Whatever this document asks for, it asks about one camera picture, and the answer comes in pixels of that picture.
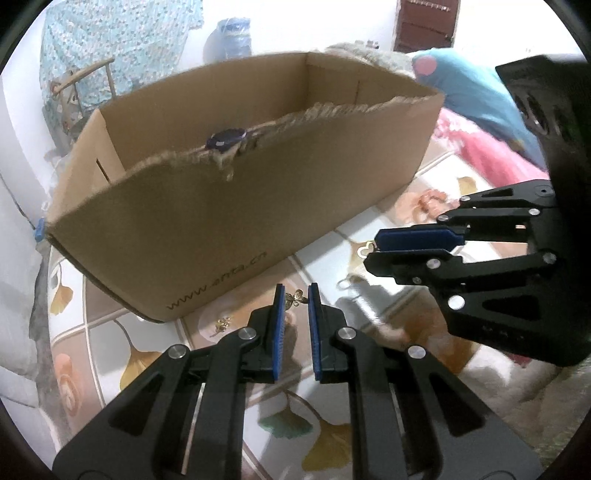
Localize pink orange bead bracelet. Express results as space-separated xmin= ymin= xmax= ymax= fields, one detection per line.
xmin=409 ymin=189 xmax=451 ymax=217

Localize wooden chair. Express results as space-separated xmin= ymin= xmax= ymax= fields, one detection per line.
xmin=44 ymin=58 xmax=116 ymax=153

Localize grey patterned pillow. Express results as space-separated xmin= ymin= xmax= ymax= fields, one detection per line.
xmin=325 ymin=41 xmax=416 ymax=77

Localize grey cloth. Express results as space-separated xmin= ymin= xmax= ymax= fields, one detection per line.
xmin=28 ymin=244 xmax=63 ymax=370

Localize blue pink blanket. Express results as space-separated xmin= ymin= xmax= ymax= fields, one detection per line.
xmin=411 ymin=46 xmax=550 ymax=171

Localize brown door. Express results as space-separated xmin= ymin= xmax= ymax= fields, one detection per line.
xmin=392 ymin=0 xmax=462 ymax=54

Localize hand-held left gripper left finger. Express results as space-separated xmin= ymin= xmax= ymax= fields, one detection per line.
xmin=52 ymin=282 xmax=284 ymax=480

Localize ginkgo print table cover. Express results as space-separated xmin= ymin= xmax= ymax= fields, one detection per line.
xmin=46 ymin=104 xmax=559 ymax=480

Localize white bedding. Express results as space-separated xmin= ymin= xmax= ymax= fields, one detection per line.
xmin=0 ymin=277 xmax=51 ymax=411

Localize blue water jug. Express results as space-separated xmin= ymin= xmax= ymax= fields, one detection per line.
xmin=203 ymin=17 xmax=252 ymax=63

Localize brown cardboard box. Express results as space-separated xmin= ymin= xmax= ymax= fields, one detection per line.
xmin=46 ymin=52 xmax=446 ymax=324

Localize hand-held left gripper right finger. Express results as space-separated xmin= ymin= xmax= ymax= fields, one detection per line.
xmin=308 ymin=282 xmax=543 ymax=480

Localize blue floral cloth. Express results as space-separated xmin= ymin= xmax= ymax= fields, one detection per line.
xmin=39 ymin=0 xmax=204 ymax=109

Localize pink floral blanket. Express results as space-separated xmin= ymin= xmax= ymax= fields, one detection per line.
xmin=431 ymin=108 xmax=550 ymax=185

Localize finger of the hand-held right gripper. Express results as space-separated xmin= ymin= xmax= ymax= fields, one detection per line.
xmin=363 ymin=248 xmax=561 ymax=328
xmin=374 ymin=180 xmax=559 ymax=254

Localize dark round object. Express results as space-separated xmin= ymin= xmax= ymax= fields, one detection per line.
xmin=206 ymin=128 xmax=247 ymax=151

